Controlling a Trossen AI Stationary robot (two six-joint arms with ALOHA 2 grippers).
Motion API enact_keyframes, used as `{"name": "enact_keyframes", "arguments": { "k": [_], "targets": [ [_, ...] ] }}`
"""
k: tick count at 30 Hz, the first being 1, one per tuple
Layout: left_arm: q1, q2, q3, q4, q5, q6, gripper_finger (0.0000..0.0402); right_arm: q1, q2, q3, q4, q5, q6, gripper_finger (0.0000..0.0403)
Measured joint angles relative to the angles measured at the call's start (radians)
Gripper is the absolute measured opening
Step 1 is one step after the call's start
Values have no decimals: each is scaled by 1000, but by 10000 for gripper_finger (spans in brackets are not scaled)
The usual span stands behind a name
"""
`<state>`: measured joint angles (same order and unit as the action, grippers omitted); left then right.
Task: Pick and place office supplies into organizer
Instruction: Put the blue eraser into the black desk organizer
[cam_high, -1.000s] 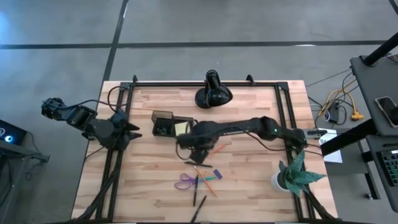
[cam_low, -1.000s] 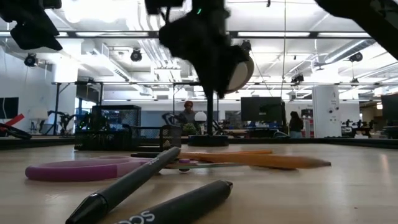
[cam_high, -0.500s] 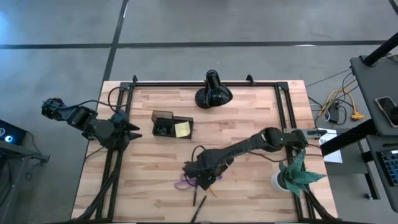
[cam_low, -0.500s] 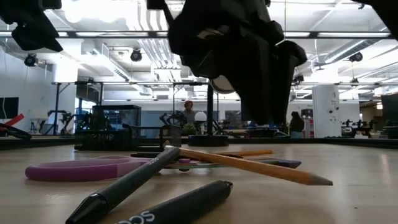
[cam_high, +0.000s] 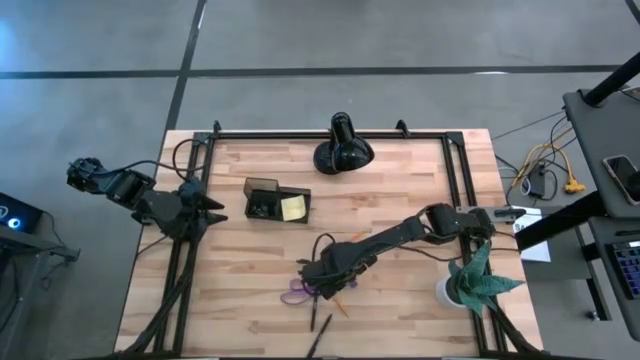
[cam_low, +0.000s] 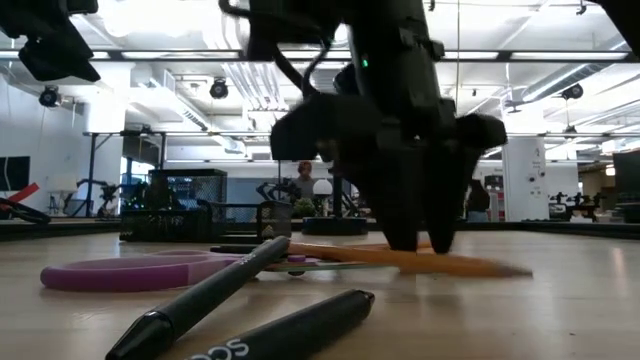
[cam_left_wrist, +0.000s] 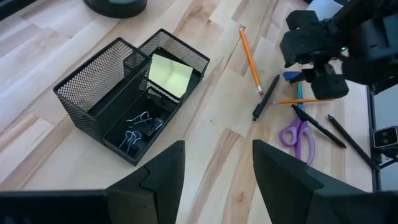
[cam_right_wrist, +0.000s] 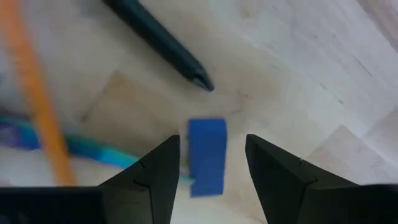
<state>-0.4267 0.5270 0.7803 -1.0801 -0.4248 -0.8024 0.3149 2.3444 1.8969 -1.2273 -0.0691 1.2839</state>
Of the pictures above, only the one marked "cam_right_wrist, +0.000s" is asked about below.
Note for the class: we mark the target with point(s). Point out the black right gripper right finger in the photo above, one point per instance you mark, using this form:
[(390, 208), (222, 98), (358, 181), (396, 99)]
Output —
[(276, 193)]

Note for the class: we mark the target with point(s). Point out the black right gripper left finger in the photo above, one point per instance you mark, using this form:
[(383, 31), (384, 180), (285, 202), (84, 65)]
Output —
[(149, 193)]

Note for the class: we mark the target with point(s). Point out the blue rectangular eraser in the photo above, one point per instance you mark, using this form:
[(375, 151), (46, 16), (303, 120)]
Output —
[(206, 149)]

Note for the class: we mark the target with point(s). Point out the yellow wooden pencil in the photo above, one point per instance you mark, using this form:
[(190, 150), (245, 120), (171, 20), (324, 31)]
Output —
[(37, 93)]

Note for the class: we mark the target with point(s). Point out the black pen with white print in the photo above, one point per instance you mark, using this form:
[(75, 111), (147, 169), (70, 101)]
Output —
[(161, 40)]

